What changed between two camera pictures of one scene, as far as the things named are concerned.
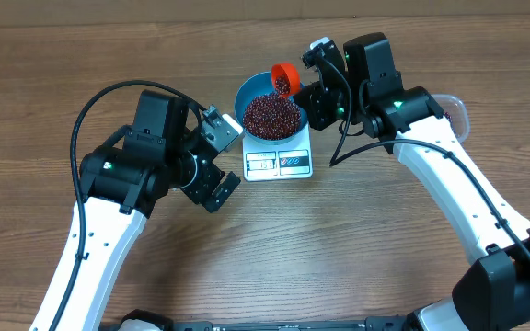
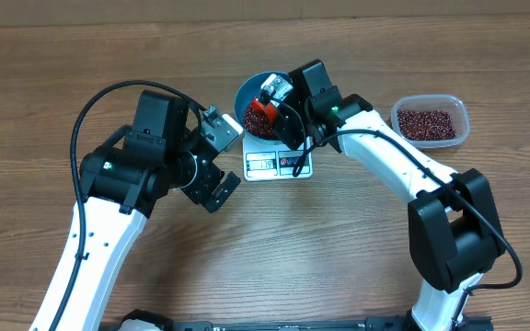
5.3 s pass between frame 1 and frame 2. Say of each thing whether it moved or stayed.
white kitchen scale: stayed
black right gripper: moved
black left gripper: stayed
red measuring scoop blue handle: moved
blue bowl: stayed
